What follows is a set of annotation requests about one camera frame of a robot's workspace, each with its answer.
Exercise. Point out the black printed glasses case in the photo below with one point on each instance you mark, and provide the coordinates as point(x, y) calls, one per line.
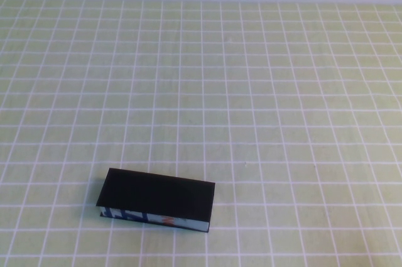
point(157, 191)

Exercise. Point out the green white checked tablecloth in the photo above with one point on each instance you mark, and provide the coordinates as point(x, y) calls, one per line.
point(201, 75)

